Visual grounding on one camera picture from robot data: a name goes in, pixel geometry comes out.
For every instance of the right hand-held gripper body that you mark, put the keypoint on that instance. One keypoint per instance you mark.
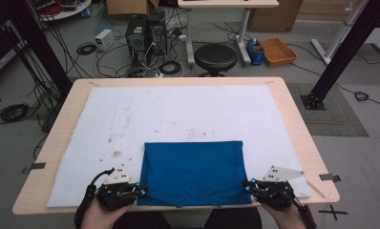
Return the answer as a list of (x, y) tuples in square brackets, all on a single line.
[(275, 194)]

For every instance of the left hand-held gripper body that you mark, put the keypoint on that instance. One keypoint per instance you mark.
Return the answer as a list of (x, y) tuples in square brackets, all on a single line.
[(116, 194)]

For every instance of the blue t-shirt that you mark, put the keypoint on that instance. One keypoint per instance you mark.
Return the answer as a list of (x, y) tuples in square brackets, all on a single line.
[(194, 171)]

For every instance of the person's right hand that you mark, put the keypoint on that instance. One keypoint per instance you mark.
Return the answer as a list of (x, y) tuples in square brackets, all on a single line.
[(286, 218)]

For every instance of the person's left hand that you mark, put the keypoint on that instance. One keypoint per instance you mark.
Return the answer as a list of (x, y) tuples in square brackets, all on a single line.
[(99, 218)]

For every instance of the thin wooden stick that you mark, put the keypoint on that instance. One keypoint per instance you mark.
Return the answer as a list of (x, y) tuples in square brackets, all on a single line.
[(315, 189)]

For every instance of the grey tape piece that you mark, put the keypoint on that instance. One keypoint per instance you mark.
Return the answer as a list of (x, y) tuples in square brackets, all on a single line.
[(35, 166), (329, 177)]

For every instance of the black tape cross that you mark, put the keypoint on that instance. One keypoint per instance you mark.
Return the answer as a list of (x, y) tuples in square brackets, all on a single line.
[(333, 212)]

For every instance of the white table mat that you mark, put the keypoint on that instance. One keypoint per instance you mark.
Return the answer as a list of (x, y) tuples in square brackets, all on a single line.
[(178, 111)]

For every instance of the grey floor mat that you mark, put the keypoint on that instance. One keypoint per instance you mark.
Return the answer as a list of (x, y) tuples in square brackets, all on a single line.
[(334, 120)]

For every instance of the blue box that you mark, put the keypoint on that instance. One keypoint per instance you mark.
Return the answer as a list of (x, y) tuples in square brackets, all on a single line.
[(254, 52)]

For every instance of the black round stool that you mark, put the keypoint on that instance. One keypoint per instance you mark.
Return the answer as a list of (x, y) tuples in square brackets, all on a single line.
[(215, 57)]

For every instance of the orange tray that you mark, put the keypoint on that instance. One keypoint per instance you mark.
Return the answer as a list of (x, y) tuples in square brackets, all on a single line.
[(278, 51)]

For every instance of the black computer tower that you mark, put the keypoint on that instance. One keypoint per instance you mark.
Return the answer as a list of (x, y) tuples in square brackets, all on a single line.
[(136, 38), (158, 31)]

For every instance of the white power supply box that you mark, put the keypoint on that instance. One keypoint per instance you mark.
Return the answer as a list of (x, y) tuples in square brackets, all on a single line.
[(104, 38)]

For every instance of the large cardboard box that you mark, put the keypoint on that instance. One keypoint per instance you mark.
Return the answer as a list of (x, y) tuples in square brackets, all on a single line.
[(274, 16)]

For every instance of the white metal stand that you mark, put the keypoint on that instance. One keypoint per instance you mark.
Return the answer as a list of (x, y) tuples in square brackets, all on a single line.
[(341, 31)]

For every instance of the small cardboard box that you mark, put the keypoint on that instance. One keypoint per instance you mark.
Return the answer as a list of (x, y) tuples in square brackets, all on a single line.
[(126, 8)]

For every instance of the white desk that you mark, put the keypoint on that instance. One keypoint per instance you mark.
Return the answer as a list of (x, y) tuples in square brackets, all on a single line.
[(226, 3)]

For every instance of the round white table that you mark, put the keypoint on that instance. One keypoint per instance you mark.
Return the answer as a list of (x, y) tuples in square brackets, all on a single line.
[(67, 9)]

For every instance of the black metal frame post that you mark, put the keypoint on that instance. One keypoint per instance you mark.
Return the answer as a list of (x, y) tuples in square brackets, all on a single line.
[(344, 54), (41, 51)]

